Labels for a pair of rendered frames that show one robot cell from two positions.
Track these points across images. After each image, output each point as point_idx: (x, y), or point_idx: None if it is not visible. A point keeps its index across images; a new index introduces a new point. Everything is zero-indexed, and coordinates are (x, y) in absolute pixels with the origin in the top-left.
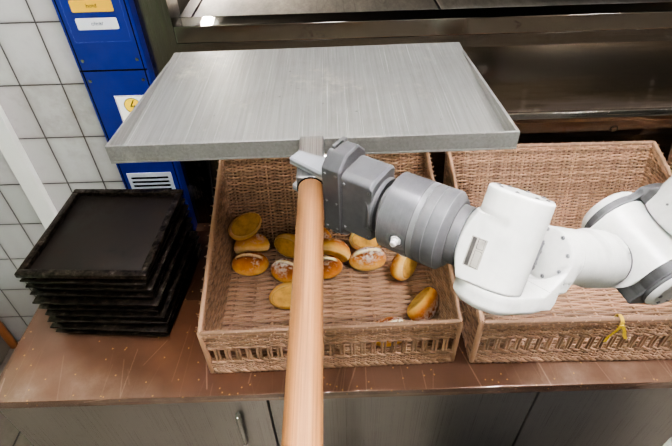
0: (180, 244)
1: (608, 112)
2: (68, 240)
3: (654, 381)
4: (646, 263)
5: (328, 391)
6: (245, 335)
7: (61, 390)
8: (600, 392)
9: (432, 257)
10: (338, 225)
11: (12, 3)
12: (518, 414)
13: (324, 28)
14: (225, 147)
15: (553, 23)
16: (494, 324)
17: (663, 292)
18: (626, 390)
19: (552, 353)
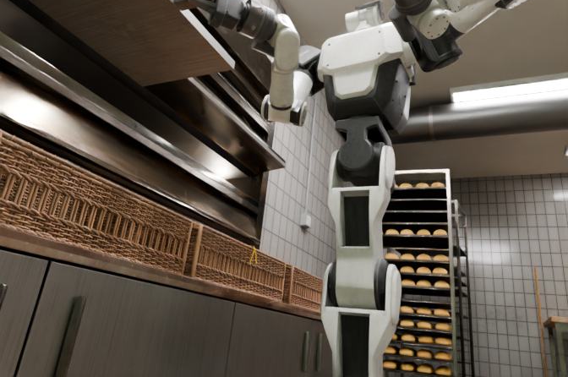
0: None
1: (175, 198)
2: None
3: (275, 300)
4: (295, 101)
5: (117, 257)
6: (48, 158)
7: None
8: (258, 313)
9: (274, 17)
10: (224, 10)
11: None
12: (225, 343)
13: (34, 57)
14: None
15: (150, 134)
16: (207, 228)
17: (304, 106)
18: (266, 312)
19: (229, 279)
